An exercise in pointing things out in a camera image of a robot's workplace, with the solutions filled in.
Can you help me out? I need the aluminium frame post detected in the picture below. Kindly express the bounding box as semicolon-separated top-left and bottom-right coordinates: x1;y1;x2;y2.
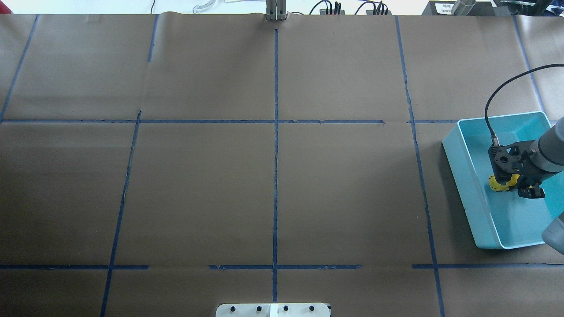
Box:
265;0;288;21

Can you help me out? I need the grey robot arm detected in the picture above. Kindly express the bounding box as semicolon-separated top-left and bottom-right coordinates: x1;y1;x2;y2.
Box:
514;119;564;254

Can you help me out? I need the white pillar mount base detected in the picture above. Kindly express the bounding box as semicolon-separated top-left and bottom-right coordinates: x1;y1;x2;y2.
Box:
215;302;332;317

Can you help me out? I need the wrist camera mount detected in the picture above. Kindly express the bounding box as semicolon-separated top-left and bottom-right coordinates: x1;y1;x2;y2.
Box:
488;140;533;185

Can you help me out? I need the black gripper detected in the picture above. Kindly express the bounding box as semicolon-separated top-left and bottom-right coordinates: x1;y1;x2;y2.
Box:
518;154;549;199

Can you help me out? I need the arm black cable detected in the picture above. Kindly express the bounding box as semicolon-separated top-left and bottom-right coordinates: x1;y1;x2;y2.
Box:
485;64;564;146

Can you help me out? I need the yellow beetle toy car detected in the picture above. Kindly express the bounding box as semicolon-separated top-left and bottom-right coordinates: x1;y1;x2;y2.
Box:
488;174;521;193

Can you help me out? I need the light blue plastic bin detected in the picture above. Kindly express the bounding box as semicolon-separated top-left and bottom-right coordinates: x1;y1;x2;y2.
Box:
442;117;564;250

